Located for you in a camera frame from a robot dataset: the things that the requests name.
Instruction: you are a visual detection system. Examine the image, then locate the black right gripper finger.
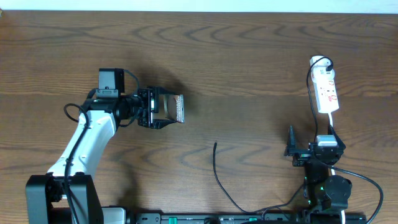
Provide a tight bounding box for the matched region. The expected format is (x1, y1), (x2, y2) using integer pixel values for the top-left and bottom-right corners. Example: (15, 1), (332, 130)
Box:
(328, 124), (346, 152)
(284, 125), (297, 156)

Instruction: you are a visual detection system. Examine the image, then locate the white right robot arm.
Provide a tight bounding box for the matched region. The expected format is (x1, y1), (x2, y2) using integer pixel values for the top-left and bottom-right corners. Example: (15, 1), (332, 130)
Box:
(284, 126), (352, 223)

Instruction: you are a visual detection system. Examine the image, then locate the white power strip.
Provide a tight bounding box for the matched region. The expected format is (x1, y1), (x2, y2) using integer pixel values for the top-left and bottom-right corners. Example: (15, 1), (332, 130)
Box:
(311, 67), (339, 114)

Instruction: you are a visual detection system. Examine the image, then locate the white USB charger adapter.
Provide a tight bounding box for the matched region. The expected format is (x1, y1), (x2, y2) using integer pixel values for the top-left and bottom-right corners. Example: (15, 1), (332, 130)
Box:
(310, 55), (335, 79)

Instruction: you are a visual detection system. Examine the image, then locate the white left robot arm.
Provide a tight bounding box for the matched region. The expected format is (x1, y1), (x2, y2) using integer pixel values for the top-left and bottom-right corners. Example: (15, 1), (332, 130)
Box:
(25, 86), (185, 223)

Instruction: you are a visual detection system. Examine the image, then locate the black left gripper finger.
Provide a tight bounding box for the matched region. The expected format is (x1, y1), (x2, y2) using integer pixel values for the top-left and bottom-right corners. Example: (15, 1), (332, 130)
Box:
(152, 119), (176, 129)
(155, 86), (177, 95)

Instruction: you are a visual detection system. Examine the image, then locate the black charger cable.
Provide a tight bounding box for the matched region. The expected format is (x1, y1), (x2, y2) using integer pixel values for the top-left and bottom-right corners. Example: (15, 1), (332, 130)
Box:
(212, 56), (335, 215)

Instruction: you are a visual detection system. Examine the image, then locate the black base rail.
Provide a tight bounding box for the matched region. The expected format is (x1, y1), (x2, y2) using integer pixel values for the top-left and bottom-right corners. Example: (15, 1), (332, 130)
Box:
(133, 212), (368, 224)

